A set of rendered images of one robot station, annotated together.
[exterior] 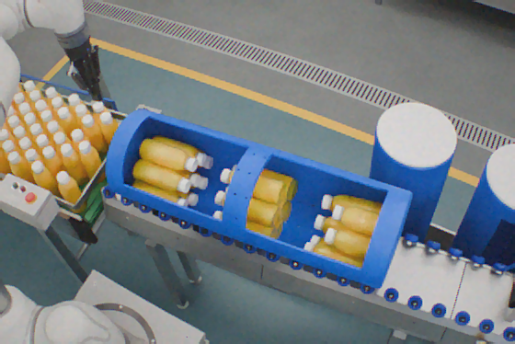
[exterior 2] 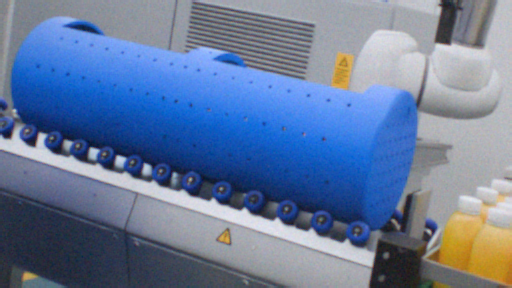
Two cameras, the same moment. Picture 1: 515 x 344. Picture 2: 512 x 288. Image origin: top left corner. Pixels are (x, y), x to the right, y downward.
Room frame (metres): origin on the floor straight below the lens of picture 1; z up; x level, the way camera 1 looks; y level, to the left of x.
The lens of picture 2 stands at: (2.67, 0.07, 1.34)
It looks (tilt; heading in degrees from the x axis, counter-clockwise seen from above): 9 degrees down; 176
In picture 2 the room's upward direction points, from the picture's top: 10 degrees clockwise
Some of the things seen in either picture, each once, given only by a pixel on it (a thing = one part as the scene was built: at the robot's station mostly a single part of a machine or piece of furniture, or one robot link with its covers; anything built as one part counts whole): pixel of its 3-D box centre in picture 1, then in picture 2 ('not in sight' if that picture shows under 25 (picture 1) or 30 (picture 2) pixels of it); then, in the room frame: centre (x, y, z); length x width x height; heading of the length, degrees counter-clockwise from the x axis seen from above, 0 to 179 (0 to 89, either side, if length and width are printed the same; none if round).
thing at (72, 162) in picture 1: (74, 165); not in sight; (1.20, 0.65, 0.98); 0.07 x 0.07 x 0.17
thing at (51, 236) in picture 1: (79, 275); not in sight; (1.02, 0.78, 0.50); 0.04 x 0.04 x 1.00; 61
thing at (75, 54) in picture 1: (79, 51); not in sight; (1.15, 0.45, 1.52); 0.08 x 0.07 x 0.09; 151
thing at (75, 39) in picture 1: (72, 31); not in sight; (1.15, 0.45, 1.60); 0.09 x 0.09 x 0.06
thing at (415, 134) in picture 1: (417, 133); not in sight; (1.13, -0.53, 1.03); 0.28 x 0.28 x 0.01
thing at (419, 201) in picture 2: not in sight; (413, 220); (1.17, 0.46, 0.99); 0.10 x 0.02 x 0.12; 151
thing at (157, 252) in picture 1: (168, 276); not in sight; (1.08, 0.44, 0.31); 0.06 x 0.06 x 0.63; 61
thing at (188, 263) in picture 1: (183, 249); not in sight; (1.20, 0.37, 0.31); 0.06 x 0.06 x 0.63; 61
